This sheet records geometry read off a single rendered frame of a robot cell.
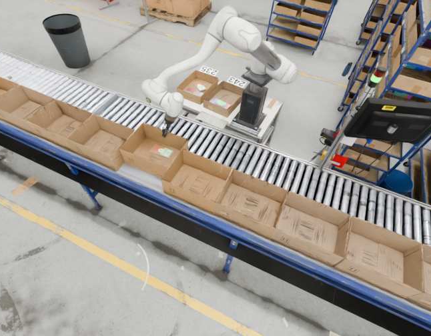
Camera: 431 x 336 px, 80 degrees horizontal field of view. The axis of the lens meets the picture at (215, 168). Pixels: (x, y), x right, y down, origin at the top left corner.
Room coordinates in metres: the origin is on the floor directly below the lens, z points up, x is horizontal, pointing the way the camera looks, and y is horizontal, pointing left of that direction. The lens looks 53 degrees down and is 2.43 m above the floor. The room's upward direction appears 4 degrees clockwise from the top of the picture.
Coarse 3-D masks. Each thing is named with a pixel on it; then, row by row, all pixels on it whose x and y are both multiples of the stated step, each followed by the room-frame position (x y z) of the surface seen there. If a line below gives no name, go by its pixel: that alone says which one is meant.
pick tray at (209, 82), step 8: (200, 72) 2.49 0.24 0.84; (184, 80) 2.31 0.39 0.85; (192, 80) 2.45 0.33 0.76; (200, 80) 2.46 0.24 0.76; (208, 80) 2.45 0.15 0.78; (216, 80) 2.36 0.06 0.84; (184, 88) 2.30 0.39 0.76; (192, 88) 2.31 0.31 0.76; (208, 88) 2.20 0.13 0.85; (184, 96) 2.13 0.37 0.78; (192, 96) 2.09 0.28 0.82; (200, 104) 2.06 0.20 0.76
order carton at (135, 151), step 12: (144, 132) 1.41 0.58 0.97; (156, 132) 1.38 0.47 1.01; (168, 132) 1.34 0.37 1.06; (132, 144) 1.27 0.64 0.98; (144, 144) 1.34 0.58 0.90; (156, 144) 1.35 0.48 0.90; (168, 144) 1.35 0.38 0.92; (180, 144) 1.31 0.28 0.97; (132, 156) 1.11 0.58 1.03; (144, 156) 1.22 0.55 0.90; (156, 156) 1.24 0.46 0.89; (144, 168) 1.09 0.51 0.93; (156, 168) 1.05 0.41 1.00
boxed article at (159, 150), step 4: (152, 148) 1.30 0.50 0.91; (156, 148) 1.30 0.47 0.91; (160, 148) 1.30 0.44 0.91; (164, 148) 1.31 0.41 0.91; (156, 152) 1.26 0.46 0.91; (160, 152) 1.26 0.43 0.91; (164, 152) 1.27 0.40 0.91; (168, 152) 1.27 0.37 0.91; (172, 152) 1.28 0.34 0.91; (164, 156) 1.23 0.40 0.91; (168, 156) 1.23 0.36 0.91
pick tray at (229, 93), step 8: (216, 88) 2.25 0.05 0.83; (224, 88) 2.35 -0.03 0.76; (232, 88) 2.30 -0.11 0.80; (240, 88) 2.26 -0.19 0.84; (208, 96) 2.11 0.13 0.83; (216, 96) 2.21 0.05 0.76; (224, 96) 2.22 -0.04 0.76; (232, 96) 2.23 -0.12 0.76; (240, 96) 2.12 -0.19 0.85; (208, 104) 2.00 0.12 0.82; (232, 104) 2.10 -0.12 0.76; (216, 112) 1.95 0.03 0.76; (224, 112) 1.91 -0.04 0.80
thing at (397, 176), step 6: (384, 174) 1.78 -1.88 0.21; (390, 174) 1.79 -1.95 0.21; (396, 174) 1.78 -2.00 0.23; (402, 174) 1.76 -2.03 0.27; (378, 180) 1.72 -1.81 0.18; (384, 180) 1.78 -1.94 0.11; (390, 180) 1.77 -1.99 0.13; (396, 180) 1.75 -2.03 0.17; (402, 180) 1.72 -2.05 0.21; (408, 180) 1.68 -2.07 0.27; (378, 186) 1.65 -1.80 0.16; (384, 186) 1.60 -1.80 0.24; (390, 186) 1.74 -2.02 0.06; (396, 186) 1.71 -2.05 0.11; (402, 186) 1.67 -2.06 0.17; (408, 186) 1.62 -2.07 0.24; (396, 192) 1.52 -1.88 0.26; (402, 192) 1.50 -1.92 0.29; (408, 192) 1.52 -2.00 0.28
